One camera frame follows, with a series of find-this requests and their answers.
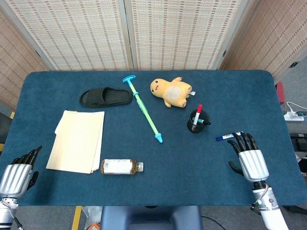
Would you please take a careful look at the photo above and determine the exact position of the clear plastic bag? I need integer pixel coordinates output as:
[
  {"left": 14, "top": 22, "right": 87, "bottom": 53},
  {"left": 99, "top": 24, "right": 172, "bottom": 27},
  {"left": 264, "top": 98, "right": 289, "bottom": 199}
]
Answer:
[{"left": 81, "top": 206, "right": 103, "bottom": 230}]

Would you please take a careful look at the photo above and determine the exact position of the black slipper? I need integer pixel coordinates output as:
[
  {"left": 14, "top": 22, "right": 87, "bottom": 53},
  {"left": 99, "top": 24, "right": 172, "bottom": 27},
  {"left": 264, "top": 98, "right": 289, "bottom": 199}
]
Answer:
[{"left": 79, "top": 87, "right": 133, "bottom": 109}]

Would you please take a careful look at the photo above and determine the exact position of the red box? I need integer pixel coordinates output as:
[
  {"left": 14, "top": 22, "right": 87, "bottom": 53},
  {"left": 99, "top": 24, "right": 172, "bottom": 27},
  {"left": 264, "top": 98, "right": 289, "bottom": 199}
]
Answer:
[{"left": 275, "top": 81, "right": 285, "bottom": 106}]

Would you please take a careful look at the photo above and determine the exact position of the black marker with teal band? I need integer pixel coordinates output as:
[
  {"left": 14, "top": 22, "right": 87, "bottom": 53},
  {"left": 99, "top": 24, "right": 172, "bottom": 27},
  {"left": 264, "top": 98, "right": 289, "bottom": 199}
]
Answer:
[{"left": 193, "top": 118, "right": 212, "bottom": 126}]

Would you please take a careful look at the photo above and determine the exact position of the black pen holder cup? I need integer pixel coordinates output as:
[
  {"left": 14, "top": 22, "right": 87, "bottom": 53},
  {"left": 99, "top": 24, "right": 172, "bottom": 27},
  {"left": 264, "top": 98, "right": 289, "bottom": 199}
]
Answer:
[{"left": 187, "top": 109, "right": 211, "bottom": 135}]

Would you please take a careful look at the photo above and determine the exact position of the black floor cable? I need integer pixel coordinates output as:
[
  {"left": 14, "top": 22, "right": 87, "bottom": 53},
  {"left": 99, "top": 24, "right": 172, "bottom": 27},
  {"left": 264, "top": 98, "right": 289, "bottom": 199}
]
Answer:
[{"left": 201, "top": 215, "right": 226, "bottom": 230}]

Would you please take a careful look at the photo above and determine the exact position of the green blue toy water syringe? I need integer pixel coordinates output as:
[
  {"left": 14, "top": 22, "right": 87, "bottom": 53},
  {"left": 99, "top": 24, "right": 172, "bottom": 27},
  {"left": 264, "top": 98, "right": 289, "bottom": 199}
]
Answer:
[{"left": 122, "top": 75, "right": 164, "bottom": 144}]

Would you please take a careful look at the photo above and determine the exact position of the blue felt table cover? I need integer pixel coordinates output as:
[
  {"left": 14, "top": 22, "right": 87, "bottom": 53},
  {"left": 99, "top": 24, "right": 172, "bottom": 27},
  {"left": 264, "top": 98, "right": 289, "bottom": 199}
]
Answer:
[{"left": 0, "top": 69, "right": 307, "bottom": 207}]

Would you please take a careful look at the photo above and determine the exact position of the beige paper folder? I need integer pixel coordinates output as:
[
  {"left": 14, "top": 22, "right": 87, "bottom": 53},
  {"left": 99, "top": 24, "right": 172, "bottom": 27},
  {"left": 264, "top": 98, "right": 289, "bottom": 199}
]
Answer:
[{"left": 45, "top": 110, "right": 106, "bottom": 174}]

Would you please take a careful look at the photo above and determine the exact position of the white marker pen blue cap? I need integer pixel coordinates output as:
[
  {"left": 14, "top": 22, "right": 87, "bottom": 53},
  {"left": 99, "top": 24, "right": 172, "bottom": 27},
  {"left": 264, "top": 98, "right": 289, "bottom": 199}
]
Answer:
[{"left": 215, "top": 131, "right": 245, "bottom": 142}]

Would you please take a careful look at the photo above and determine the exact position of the white power strip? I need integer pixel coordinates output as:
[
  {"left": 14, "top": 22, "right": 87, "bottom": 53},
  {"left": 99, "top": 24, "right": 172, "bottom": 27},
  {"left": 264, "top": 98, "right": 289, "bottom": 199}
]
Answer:
[{"left": 283, "top": 112, "right": 305, "bottom": 122}]

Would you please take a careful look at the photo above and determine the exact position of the plastic tea bottle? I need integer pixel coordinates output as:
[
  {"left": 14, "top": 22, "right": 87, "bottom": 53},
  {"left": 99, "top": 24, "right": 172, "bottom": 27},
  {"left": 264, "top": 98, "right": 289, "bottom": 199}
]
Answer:
[{"left": 100, "top": 159, "right": 144, "bottom": 175}]

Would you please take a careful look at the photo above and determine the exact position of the dark blue chair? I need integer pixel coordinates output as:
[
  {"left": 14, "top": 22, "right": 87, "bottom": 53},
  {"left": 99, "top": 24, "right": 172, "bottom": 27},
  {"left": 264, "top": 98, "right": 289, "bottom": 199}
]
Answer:
[{"left": 99, "top": 205, "right": 202, "bottom": 230}]

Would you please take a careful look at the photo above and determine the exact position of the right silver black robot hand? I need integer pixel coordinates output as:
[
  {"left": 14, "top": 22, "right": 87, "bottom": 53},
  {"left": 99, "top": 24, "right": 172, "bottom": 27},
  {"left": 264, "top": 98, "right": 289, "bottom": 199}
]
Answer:
[{"left": 227, "top": 131, "right": 269, "bottom": 183}]

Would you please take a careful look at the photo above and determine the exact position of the yellow plush toy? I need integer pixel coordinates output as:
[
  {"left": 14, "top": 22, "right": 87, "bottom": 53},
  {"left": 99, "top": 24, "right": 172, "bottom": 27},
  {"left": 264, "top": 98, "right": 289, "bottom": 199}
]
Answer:
[{"left": 150, "top": 76, "right": 195, "bottom": 108}]

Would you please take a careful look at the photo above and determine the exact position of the red capped marker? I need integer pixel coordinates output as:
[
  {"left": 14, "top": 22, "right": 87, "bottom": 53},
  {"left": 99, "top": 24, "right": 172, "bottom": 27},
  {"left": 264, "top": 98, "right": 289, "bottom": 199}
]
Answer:
[{"left": 191, "top": 104, "right": 203, "bottom": 131}]

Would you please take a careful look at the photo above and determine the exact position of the woven folding screen panel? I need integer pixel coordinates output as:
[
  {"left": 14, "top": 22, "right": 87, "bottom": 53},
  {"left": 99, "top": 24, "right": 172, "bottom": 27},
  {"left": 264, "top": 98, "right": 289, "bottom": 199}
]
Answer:
[
  {"left": 0, "top": 0, "right": 134, "bottom": 71},
  {"left": 220, "top": 0, "right": 307, "bottom": 80},
  {"left": 0, "top": 9, "right": 48, "bottom": 106},
  {"left": 124, "top": 0, "right": 255, "bottom": 70}
]

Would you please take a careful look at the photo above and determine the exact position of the white charger cable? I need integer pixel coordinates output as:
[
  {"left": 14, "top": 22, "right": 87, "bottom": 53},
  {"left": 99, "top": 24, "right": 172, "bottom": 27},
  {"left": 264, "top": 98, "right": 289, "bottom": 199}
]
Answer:
[{"left": 286, "top": 102, "right": 307, "bottom": 115}]

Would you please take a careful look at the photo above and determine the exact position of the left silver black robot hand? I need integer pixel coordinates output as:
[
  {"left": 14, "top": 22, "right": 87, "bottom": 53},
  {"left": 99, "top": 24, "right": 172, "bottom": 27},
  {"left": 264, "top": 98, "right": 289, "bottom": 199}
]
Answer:
[{"left": 0, "top": 145, "right": 43, "bottom": 198}]

